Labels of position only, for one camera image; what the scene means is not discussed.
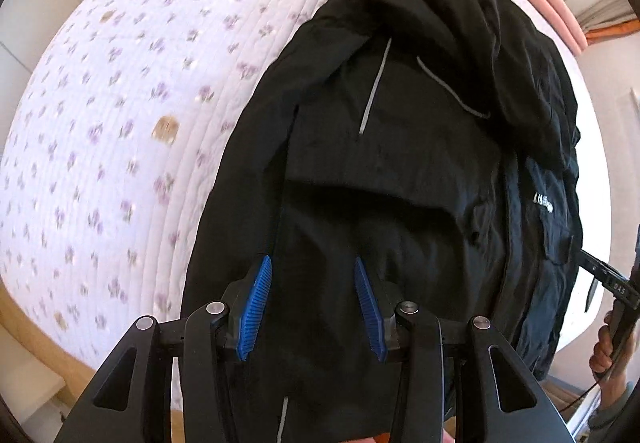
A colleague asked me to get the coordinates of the person's right forearm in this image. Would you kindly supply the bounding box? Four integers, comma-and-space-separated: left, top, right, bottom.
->
587, 370, 638, 443

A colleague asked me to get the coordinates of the person's right hand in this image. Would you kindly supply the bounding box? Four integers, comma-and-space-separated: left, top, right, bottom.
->
589, 310, 622, 378

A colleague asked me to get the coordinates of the black hooded jacket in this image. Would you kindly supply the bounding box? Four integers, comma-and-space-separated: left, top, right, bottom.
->
181, 0, 587, 443

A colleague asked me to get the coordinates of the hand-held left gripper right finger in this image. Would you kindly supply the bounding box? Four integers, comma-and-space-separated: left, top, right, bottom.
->
352, 256, 576, 443

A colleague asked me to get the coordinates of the orange and beige curtain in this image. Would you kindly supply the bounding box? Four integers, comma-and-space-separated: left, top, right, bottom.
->
577, 0, 640, 48

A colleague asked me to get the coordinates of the bed with floral quilt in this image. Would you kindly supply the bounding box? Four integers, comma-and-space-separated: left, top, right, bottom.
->
0, 0, 611, 414

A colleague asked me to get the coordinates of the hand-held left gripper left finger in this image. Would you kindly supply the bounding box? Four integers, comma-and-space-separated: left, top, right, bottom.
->
52, 255, 274, 443

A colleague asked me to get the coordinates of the black cable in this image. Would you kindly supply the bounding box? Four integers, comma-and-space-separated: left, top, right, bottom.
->
547, 368, 608, 416

